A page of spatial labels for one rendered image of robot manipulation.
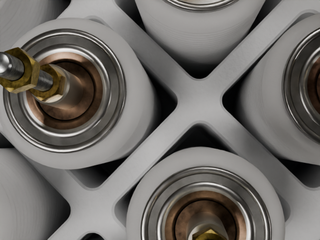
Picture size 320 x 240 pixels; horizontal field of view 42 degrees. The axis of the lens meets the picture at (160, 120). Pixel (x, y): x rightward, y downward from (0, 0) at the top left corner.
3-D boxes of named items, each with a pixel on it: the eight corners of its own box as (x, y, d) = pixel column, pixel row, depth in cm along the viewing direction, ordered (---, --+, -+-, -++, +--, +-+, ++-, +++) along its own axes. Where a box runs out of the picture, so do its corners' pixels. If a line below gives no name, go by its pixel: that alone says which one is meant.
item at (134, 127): (79, 59, 44) (4, 2, 26) (169, 74, 43) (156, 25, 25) (63, 150, 44) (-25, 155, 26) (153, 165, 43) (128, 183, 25)
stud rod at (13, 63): (51, 78, 24) (-11, 48, 17) (68, 80, 24) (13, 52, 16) (48, 95, 24) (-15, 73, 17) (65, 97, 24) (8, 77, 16)
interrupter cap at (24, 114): (18, 22, 26) (14, 19, 25) (137, 40, 26) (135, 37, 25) (-4, 141, 26) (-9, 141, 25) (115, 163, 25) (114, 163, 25)
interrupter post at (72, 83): (51, 69, 26) (31, 58, 23) (89, 75, 26) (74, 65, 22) (44, 107, 26) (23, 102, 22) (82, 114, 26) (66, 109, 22)
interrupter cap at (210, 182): (200, 322, 24) (200, 327, 24) (115, 223, 25) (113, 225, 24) (297, 236, 24) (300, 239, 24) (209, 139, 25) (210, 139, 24)
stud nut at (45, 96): (36, 63, 23) (31, 60, 22) (67, 68, 22) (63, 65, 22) (30, 99, 22) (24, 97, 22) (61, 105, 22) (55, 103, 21)
